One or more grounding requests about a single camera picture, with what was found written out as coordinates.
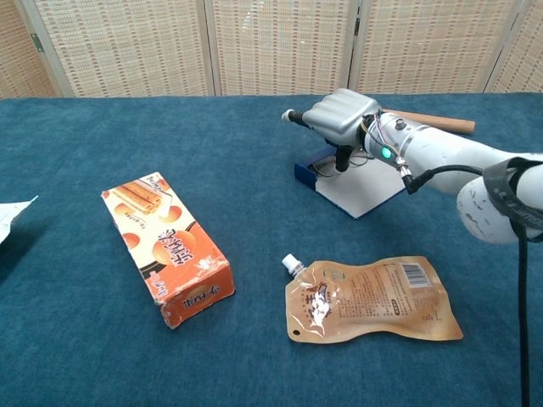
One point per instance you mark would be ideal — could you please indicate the brown spout pouch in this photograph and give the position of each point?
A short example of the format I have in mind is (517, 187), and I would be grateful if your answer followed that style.
(373, 297)

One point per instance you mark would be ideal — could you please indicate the blue glasses case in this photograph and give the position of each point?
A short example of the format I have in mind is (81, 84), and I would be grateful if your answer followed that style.
(365, 191)

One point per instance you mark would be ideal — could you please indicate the thin metal frame eyeglasses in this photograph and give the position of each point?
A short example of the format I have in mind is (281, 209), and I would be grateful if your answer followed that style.
(323, 168)

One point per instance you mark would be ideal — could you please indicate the orange biscuit box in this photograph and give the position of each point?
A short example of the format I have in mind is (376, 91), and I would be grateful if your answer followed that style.
(169, 254)

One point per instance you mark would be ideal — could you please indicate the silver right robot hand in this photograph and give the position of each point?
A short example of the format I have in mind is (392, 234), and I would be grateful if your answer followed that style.
(343, 114)

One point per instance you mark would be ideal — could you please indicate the woven bamboo screen panel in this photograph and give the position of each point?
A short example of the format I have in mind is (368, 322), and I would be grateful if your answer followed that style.
(280, 46)
(21, 51)
(432, 42)
(526, 55)
(123, 46)

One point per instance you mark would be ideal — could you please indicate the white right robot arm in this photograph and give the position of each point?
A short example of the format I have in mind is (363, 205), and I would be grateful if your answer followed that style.
(445, 152)

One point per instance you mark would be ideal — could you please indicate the blue tablecloth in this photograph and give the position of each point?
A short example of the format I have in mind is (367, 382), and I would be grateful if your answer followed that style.
(212, 148)

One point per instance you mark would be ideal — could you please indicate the wooden rolling pin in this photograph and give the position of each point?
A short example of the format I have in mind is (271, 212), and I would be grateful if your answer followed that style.
(445, 123)

